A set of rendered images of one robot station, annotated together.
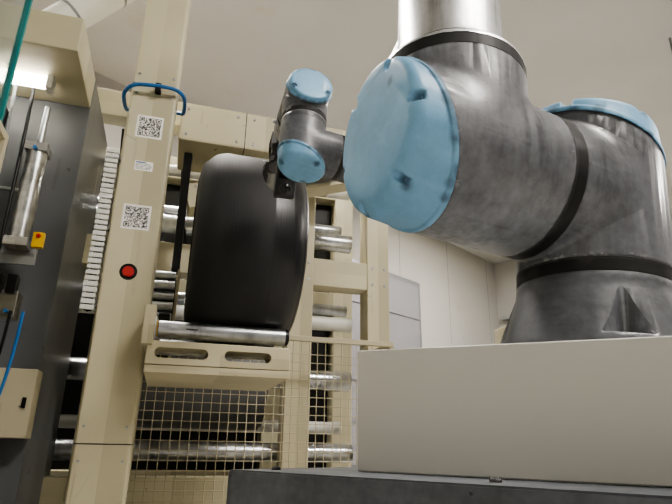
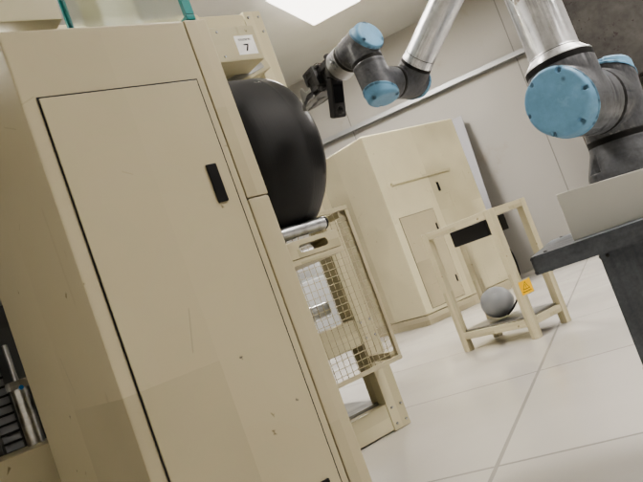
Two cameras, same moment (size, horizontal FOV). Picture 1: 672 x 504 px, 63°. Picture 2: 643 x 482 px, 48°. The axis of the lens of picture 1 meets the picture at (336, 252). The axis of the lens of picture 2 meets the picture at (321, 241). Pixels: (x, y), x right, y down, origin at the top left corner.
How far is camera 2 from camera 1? 1.27 m
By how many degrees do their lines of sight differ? 26
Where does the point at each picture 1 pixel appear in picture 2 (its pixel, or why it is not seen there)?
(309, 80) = (368, 32)
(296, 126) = (377, 70)
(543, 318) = (620, 159)
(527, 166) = (614, 101)
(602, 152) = (627, 83)
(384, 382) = (576, 203)
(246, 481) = (543, 257)
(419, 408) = (597, 207)
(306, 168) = (388, 98)
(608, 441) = not seen: outside the picture
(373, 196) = (565, 128)
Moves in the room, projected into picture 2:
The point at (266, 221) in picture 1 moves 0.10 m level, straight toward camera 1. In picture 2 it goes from (298, 136) to (310, 124)
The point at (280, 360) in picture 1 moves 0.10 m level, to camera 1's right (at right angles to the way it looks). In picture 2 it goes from (333, 239) to (360, 230)
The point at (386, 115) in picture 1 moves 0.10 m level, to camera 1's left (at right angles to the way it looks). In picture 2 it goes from (565, 94) to (527, 105)
